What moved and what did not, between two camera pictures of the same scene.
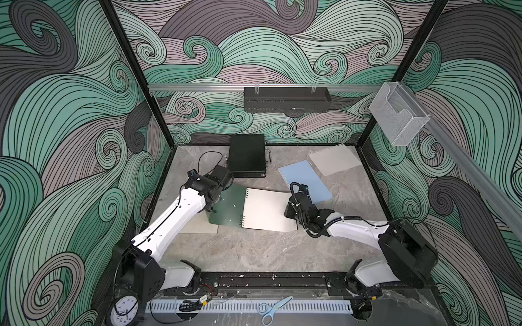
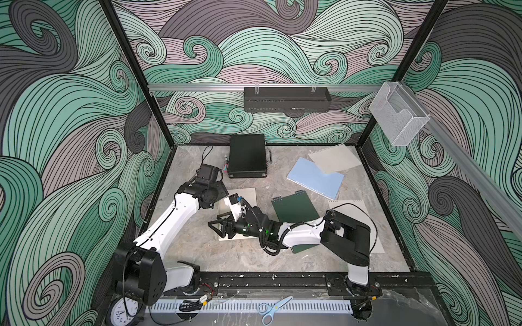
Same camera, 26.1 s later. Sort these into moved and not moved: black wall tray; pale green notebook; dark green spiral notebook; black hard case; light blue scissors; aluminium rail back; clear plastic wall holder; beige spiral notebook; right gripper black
Moved: beige spiral notebook; right gripper black; dark green spiral notebook
Not moved: clear plastic wall holder; aluminium rail back; black wall tray; black hard case; pale green notebook; light blue scissors
